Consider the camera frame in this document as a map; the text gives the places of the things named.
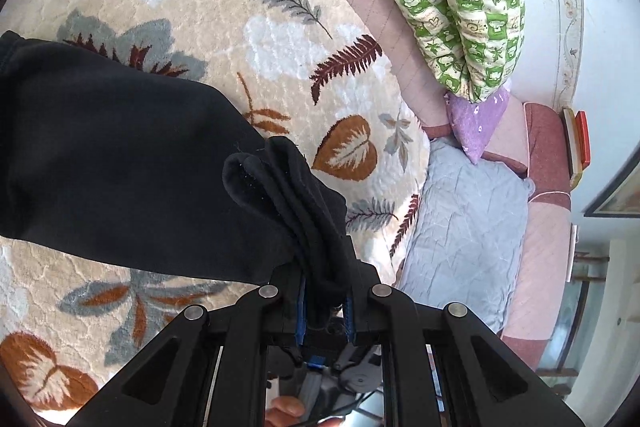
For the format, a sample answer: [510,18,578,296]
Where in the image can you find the person's hand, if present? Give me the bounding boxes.
[265,395,306,427]

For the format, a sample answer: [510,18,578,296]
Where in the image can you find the leaf pattern fleece blanket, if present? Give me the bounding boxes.
[0,0,433,417]

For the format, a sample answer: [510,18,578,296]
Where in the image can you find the pink quilted bed sheet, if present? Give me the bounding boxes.
[347,0,570,369]

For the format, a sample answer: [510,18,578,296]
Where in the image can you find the red and white books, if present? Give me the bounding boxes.
[561,107,591,191]

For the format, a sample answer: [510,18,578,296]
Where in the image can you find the light grey quilted blanket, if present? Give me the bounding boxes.
[396,139,535,333]

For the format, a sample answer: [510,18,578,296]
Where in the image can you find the black pants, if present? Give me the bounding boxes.
[1,31,354,325]

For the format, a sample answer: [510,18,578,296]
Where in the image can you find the purple floral pillow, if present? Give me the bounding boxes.
[444,87,510,165]

